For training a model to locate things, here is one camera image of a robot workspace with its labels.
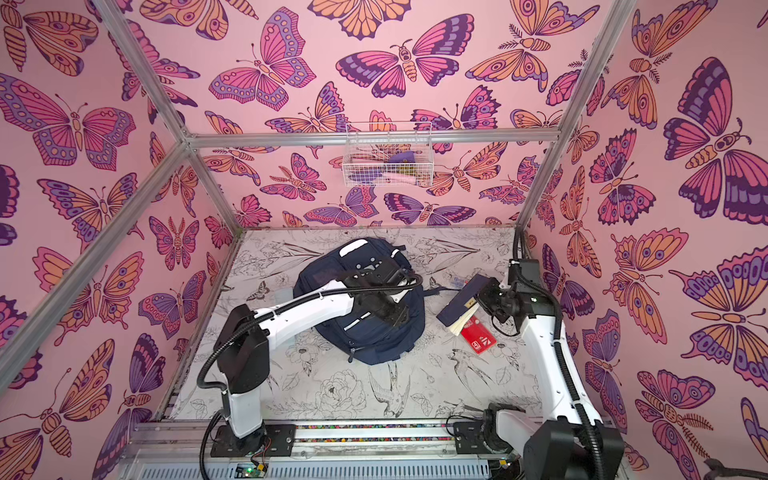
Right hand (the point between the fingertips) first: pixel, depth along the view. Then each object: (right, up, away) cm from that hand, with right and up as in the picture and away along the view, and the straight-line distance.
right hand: (478, 289), depth 80 cm
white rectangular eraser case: (-60, -4, +20) cm, 63 cm away
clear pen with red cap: (+3, 0, +23) cm, 23 cm away
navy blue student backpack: (-33, -16, +7) cm, 37 cm away
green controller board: (-57, -43, -8) cm, 72 cm away
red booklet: (+3, -15, +10) cm, 18 cm away
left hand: (-19, -7, +3) cm, 20 cm away
